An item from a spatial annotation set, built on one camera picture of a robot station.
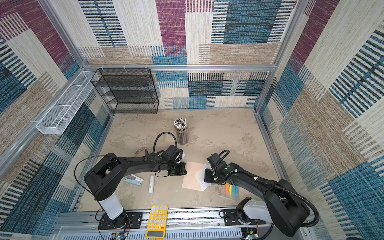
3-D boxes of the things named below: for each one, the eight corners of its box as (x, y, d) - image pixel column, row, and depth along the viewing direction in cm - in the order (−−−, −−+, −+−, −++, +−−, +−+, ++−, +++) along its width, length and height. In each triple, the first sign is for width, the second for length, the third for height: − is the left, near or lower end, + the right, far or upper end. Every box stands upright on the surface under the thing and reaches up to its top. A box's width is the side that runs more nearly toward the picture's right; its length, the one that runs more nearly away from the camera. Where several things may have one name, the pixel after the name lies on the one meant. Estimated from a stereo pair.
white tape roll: (136, 156, 98) (134, 154, 96) (137, 149, 101) (136, 147, 99) (145, 156, 98) (144, 154, 96) (146, 149, 101) (145, 147, 99)
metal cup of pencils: (179, 145, 102) (176, 128, 87) (176, 136, 107) (173, 118, 92) (189, 143, 103) (188, 125, 89) (186, 134, 108) (184, 116, 93)
